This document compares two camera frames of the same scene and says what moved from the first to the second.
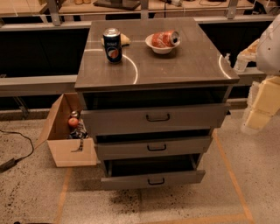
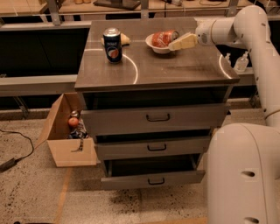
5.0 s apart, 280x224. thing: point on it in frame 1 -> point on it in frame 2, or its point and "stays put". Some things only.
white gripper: (269, 49) -> (203, 34)
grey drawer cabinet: (153, 90) stays put
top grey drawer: (110, 122) stays put
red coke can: (165, 39) stays put
